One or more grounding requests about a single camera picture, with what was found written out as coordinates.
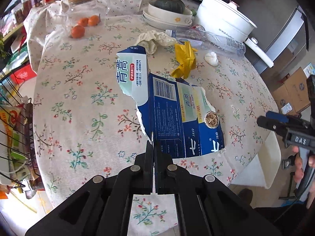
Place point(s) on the stack of white bowls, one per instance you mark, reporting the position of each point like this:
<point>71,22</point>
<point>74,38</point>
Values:
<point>157,24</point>

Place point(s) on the torn blue white cardboard box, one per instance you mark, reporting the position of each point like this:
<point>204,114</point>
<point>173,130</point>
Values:
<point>169,113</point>

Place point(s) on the white electric cooking pot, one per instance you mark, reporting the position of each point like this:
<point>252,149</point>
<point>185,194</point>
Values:
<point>221,22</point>

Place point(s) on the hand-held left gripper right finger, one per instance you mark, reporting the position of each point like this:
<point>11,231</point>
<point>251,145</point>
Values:
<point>161,169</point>

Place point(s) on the dark red jar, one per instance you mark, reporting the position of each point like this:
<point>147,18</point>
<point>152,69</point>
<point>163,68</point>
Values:
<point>30,2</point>

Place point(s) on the person's right hand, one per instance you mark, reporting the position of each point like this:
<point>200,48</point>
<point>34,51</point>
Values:
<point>299,167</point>

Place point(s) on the brown cardboard box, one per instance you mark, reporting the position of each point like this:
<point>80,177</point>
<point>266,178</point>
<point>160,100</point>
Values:
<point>283,100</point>
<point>295,88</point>

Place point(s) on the blue white printed box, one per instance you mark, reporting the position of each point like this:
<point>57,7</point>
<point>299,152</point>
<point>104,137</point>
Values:
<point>310,70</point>

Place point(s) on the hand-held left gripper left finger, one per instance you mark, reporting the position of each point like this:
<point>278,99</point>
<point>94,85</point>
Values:
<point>147,167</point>

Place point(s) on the crumpled beige paper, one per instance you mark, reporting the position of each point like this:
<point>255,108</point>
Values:
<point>155,39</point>

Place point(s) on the white tissue ball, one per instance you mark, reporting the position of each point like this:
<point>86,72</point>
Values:
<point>211,58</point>

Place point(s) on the dark green pumpkin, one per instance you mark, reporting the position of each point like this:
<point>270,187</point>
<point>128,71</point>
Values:
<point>169,3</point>

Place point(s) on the yellow crumpled wrapper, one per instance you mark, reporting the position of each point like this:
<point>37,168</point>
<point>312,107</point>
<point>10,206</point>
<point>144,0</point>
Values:
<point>185,59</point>

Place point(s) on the clear plastic bottle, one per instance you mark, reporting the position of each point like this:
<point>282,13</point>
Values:
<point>211,40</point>

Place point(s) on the cream ceramic bowl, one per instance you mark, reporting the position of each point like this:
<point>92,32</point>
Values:
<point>167,17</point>

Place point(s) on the red box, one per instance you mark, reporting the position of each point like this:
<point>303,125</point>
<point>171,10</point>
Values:
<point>24,75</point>

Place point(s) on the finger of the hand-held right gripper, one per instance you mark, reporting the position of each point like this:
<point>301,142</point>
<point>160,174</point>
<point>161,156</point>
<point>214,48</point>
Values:
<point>276,116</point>
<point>270,125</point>

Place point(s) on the white plastic stool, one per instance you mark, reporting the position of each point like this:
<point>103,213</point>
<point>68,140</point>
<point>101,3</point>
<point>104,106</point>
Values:
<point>263,167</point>

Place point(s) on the grey refrigerator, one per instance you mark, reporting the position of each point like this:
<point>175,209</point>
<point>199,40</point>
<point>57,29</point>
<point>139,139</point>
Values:
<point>283,34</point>

